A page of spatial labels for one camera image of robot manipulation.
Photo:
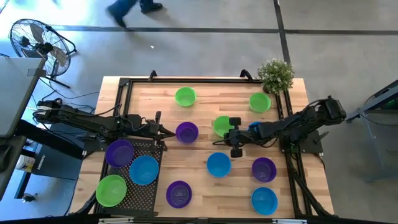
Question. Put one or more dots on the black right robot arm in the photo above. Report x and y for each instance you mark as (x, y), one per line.
(295, 124)

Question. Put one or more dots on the small potted green plant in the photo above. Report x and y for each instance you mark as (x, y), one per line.
(275, 76)

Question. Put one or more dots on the green plastic mini bowl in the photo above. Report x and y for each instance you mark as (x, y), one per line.
(185, 96)
(220, 124)
(111, 190)
(260, 102)

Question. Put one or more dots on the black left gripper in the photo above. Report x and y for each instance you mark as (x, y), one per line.
(150, 129)

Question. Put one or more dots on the grey metal stand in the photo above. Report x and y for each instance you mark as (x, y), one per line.
(370, 107)

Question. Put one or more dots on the grey table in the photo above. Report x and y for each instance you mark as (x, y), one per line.
(15, 93)

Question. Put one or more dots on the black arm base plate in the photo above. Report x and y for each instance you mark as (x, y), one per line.
(306, 144)
(93, 145)

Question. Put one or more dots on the black perforated metal tray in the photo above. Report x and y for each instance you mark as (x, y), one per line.
(146, 193)

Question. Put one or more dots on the black lettered equipment box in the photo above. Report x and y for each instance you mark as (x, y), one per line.
(53, 158)

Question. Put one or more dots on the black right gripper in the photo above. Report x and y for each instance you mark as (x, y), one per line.
(237, 137)

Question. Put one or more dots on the person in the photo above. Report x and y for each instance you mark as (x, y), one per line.
(133, 9)

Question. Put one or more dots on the black metal table frame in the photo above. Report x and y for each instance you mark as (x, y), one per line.
(199, 80)

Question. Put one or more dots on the dark grey desk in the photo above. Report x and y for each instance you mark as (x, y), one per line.
(9, 161)

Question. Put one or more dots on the purple plastic mini bowl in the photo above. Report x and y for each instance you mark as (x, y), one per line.
(119, 153)
(178, 194)
(186, 132)
(264, 169)

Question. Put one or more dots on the white plastic tub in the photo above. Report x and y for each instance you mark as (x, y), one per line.
(25, 162)

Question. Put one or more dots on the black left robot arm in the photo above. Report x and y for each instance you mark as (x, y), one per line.
(87, 119)

